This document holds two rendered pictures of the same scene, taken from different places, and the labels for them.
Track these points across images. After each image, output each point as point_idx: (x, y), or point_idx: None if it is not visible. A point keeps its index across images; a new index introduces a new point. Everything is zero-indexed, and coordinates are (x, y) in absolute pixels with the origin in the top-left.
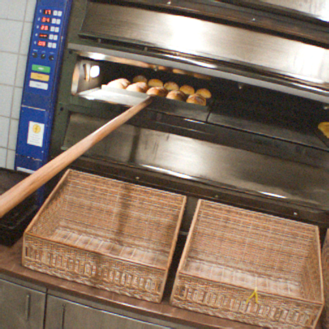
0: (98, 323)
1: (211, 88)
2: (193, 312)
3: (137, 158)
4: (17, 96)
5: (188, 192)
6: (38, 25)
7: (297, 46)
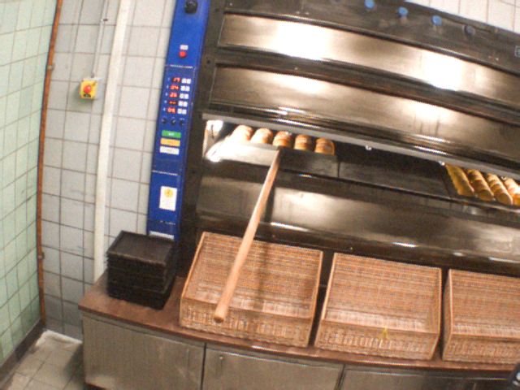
0: (253, 368)
1: None
2: (335, 352)
3: (273, 218)
4: (146, 161)
5: (323, 246)
6: (167, 93)
7: (416, 106)
